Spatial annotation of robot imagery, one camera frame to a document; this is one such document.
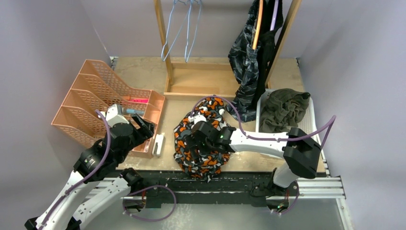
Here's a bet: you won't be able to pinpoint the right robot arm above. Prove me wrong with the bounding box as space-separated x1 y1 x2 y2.
186 115 322 195

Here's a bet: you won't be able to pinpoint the orange hanger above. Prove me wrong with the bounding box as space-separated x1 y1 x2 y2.
252 0 264 50

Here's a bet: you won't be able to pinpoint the blue marker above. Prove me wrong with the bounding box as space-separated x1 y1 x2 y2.
125 108 145 115

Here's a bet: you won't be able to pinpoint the purple hanger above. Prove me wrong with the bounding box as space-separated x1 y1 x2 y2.
270 0 279 31

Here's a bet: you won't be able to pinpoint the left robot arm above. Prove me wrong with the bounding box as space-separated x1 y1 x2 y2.
24 104 155 230

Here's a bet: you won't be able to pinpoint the wooden clothes rack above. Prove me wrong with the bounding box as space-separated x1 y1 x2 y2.
153 0 303 102

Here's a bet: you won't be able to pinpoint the black garment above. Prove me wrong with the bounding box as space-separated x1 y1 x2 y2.
252 0 283 104

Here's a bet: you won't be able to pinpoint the grey camouflage shorts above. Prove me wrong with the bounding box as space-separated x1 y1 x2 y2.
227 0 265 122

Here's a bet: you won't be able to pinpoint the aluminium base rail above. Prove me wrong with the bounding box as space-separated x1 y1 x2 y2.
81 170 345 211

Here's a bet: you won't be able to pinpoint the white plastic basket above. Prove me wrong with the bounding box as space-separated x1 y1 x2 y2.
255 89 317 134

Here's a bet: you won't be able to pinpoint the pink highlighter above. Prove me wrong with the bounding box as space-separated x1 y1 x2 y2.
128 98 149 104

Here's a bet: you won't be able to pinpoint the orange camouflage shorts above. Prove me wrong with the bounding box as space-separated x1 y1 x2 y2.
173 97 231 181

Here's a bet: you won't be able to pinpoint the blue wire hanger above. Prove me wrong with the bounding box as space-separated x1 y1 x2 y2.
160 0 193 61

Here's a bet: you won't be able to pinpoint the white stapler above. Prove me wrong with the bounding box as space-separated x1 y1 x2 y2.
152 133 165 158

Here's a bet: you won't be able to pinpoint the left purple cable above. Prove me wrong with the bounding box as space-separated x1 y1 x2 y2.
38 109 177 230

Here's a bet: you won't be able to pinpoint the olive green shorts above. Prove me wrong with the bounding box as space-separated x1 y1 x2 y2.
259 88 311 133

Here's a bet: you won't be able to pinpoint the peach plastic file organizer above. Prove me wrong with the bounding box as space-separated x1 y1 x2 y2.
51 59 166 148

